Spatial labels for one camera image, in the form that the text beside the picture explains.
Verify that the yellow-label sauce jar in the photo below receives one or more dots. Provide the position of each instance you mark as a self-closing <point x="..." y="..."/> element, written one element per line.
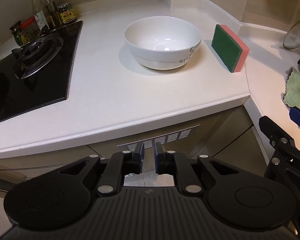
<point x="67" y="13"/>

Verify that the yellow-capped sauce bottle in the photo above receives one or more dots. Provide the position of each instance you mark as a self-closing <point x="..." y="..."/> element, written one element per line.
<point x="40" y="12"/>

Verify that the black glass gas stove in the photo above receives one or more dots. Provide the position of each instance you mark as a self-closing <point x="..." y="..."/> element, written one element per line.
<point x="40" y="80"/>

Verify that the white ceramic bowl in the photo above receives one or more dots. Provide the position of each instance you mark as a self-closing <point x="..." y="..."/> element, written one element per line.
<point x="162" y="38"/>

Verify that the green and pink sponge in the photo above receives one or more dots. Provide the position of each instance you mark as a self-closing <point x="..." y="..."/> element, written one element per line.
<point x="226" y="46"/>

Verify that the green cloth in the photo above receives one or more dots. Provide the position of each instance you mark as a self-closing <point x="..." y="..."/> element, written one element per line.
<point x="298" y="92"/>

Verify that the dark black-capped bottle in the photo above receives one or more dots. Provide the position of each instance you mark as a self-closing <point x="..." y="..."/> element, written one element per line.
<point x="50" y="10"/>

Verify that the black burner grate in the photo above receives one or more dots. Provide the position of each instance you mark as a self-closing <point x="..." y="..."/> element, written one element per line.
<point x="35" y="52"/>

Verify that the dark-lid pickle jar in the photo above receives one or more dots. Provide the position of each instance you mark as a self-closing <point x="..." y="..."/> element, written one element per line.
<point x="17" y="35"/>

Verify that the cabinet vent grille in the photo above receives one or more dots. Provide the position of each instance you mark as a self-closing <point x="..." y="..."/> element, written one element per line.
<point x="165" y="137"/>

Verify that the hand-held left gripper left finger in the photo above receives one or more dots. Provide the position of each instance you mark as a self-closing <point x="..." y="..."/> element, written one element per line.
<point x="140" y="156"/>

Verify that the glass pot lid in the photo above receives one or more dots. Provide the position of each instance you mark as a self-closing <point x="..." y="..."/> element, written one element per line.
<point x="296" y="33"/>

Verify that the red-lid jar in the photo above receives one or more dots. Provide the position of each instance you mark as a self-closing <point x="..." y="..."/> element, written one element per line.
<point x="31" y="30"/>

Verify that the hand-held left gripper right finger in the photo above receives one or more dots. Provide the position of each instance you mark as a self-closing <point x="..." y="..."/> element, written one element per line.
<point x="157" y="157"/>

